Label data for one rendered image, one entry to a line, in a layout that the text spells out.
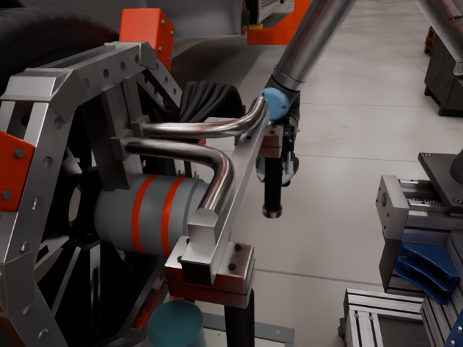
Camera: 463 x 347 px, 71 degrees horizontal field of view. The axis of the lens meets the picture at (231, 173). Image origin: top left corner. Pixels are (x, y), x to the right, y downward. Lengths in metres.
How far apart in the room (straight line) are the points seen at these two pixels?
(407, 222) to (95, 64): 0.67
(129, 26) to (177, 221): 0.36
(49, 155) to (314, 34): 0.52
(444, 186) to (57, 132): 0.70
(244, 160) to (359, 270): 1.30
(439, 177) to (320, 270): 0.95
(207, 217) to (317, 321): 1.20
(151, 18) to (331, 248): 1.43
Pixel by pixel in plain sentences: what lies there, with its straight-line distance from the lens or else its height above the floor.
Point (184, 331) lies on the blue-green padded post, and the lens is 0.56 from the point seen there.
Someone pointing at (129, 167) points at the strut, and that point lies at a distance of 0.55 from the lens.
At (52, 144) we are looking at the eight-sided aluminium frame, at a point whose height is 1.06.
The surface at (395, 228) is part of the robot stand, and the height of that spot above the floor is 0.71.
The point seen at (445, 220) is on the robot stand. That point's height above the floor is 0.75.
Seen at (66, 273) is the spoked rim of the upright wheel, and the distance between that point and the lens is 0.63.
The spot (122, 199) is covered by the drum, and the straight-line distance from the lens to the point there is 0.55.
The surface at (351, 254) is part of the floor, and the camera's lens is 1.77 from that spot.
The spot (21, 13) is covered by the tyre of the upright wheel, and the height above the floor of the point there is 1.18.
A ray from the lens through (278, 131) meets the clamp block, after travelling 0.63.
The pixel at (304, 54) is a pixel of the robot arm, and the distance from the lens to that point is 0.72.
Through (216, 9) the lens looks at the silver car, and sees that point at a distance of 2.99.
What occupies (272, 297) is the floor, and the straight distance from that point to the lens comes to 1.53.
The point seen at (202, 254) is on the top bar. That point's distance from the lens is 0.32.
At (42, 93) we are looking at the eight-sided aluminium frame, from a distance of 0.41.
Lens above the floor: 1.20
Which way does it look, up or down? 31 degrees down
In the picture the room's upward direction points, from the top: 3 degrees counter-clockwise
